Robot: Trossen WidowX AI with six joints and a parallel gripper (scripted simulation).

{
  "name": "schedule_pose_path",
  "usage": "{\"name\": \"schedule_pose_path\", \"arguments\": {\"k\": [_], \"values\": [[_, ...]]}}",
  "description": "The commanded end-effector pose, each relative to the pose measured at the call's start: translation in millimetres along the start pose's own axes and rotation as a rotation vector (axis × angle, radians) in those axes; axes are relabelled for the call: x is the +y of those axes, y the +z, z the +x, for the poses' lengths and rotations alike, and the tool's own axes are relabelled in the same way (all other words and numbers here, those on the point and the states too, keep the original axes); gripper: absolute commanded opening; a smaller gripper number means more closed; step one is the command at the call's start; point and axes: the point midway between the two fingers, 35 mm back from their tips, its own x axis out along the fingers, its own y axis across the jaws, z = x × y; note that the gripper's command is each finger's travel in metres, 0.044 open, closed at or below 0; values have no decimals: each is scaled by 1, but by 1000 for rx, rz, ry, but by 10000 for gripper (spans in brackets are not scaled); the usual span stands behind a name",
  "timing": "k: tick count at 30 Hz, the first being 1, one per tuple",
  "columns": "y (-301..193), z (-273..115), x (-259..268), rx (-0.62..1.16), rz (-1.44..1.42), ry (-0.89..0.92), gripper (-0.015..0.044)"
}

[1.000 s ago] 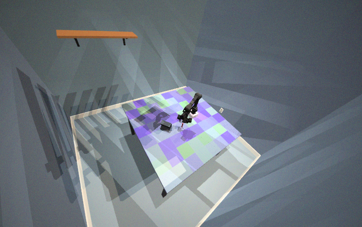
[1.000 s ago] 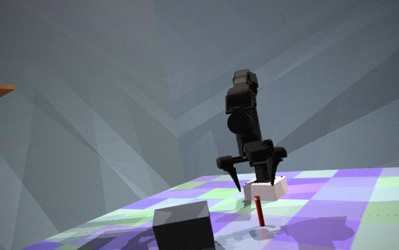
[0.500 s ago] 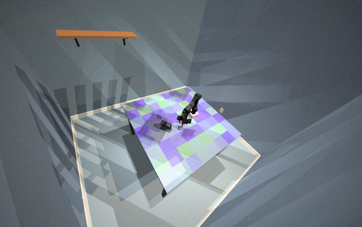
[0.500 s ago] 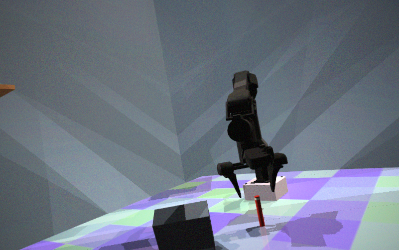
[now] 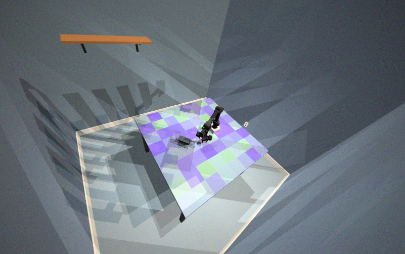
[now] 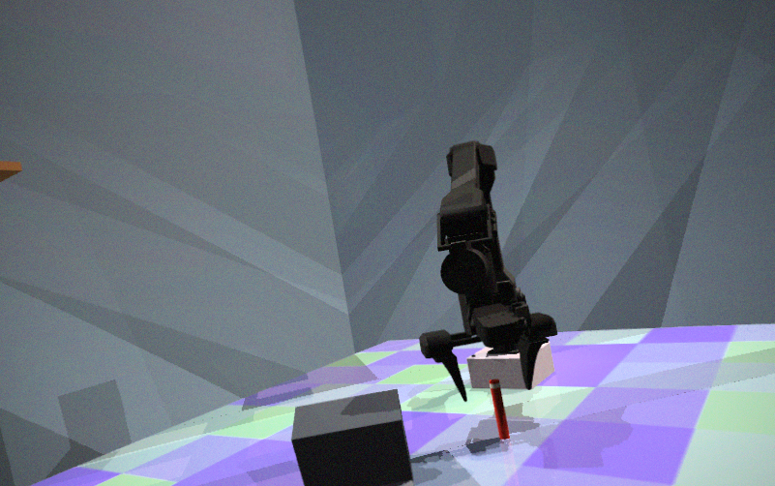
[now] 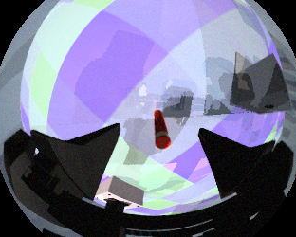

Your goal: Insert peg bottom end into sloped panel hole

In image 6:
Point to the red peg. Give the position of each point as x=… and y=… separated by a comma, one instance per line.
x=500, y=413

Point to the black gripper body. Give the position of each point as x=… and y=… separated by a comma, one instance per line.
x=439, y=344

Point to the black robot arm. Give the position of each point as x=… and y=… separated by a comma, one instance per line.
x=467, y=219

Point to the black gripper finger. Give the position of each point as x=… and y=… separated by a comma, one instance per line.
x=528, y=351
x=451, y=365

